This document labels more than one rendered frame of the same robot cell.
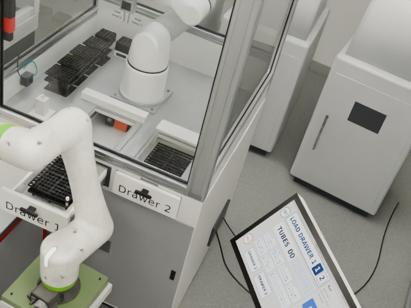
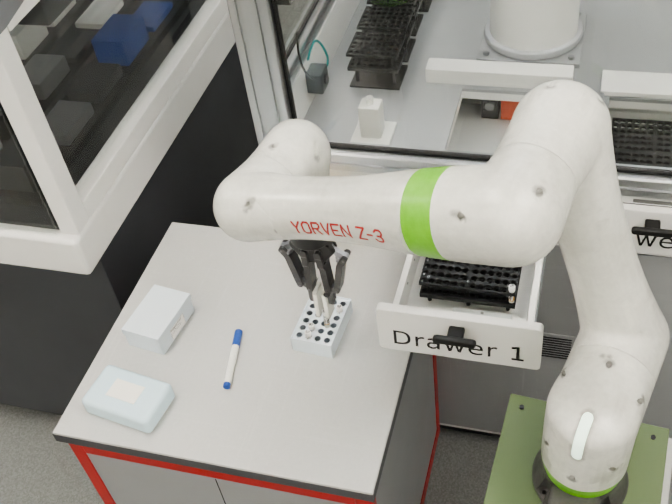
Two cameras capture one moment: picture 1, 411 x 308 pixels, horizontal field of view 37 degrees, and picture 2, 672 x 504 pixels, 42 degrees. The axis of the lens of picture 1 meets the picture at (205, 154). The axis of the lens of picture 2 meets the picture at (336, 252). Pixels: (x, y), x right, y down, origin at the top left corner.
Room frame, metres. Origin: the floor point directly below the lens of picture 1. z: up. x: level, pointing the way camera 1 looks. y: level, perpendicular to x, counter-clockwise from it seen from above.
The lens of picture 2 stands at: (0.57, 0.57, 2.08)
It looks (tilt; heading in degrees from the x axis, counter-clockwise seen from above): 45 degrees down; 11
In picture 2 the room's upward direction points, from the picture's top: 9 degrees counter-clockwise
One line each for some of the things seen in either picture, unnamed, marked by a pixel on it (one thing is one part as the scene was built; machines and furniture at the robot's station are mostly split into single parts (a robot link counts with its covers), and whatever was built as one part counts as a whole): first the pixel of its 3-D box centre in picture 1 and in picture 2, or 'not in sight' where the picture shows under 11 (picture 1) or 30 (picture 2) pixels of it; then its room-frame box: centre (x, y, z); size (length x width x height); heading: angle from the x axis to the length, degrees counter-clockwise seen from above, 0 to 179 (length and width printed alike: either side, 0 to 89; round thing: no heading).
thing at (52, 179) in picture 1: (62, 182); (476, 257); (1.75, 0.52, 0.87); 0.22 x 0.18 x 0.06; 169
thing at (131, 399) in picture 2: not in sight; (128, 397); (1.49, 1.18, 0.78); 0.15 x 0.10 x 0.04; 70
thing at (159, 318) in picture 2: not in sight; (159, 319); (1.68, 1.16, 0.79); 0.13 x 0.09 x 0.05; 161
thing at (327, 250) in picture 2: not in sight; (312, 239); (1.63, 0.81, 1.05); 0.08 x 0.07 x 0.09; 75
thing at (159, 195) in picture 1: (145, 194); (650, 230); (1.81, 0.19, 0.87); 0.29 x 0.02 x 0.11; 79
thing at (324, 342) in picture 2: not in sight; (322, 324); (1.66, 0.83, 0.78); 0.12 x 0.08 x 0.04; 165
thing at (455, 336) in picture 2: (30, 210); (455, 336); (1.53, 0.57, 0.91); 0.07 x 0.04 x 0.01; 79
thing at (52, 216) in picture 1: (34, 212); (458, 335); (1.55, 0.56, 0.87); 0.29 x 0.02 x 0.11; 79
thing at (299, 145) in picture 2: not in sight; (294, 164); (1.62, 0.81, 1.22); 0.13 x 0.11 x 0.14; 154
